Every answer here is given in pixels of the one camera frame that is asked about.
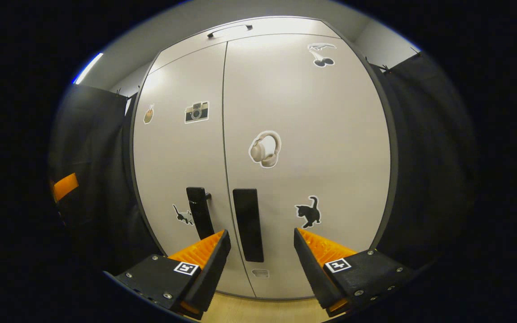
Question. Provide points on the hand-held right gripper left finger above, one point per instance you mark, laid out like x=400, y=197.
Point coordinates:
x=209, y=273

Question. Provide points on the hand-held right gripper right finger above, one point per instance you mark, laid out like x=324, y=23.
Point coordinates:
x=312, y=273

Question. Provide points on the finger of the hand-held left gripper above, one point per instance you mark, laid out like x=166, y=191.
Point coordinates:
x=64, y=186

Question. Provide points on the cabinet door with camera sticker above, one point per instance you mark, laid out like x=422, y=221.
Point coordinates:
x=173, y=157

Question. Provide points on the cabinet door with headphone sticker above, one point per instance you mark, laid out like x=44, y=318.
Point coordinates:
x=330, y=134

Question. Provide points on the beige double-door shoe cabinet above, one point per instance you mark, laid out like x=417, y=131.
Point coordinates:
x=393, y=152

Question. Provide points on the beige cabinet drawer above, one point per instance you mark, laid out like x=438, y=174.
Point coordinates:
x=285, y=29

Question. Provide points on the narrow ceiling light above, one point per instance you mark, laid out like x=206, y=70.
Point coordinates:
x=88, y=68

